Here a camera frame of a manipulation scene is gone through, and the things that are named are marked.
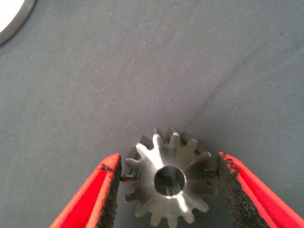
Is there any round metal plate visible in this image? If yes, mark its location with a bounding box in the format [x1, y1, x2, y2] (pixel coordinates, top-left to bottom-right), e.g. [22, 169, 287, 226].
[0, 0, 36, 46]

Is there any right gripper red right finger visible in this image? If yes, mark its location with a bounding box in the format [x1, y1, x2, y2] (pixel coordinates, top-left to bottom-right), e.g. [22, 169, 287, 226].
[216, 152, 304, 228]

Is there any larger steel gear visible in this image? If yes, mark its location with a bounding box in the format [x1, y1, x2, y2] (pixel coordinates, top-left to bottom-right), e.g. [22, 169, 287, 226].
[120, 127, 218, 228]

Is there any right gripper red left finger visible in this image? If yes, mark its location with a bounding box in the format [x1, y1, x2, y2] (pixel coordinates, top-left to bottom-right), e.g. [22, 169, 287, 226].
[49, 153, 122, 228]

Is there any dark grey table cloth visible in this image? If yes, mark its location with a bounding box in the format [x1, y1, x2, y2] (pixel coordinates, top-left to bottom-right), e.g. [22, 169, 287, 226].
[0, 0, 304, 228]

